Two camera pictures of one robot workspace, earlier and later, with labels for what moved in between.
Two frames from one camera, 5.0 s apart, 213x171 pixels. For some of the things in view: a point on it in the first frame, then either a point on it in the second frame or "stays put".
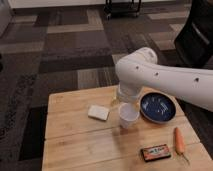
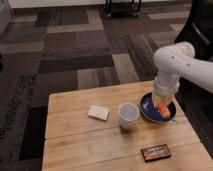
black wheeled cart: (122, 8) stays put
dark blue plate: (157, 107) stays put
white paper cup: (128, 113) stays put
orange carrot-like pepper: (179, 144) -> (163, 108)
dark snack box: (155, 152) stays put
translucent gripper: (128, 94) -> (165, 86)
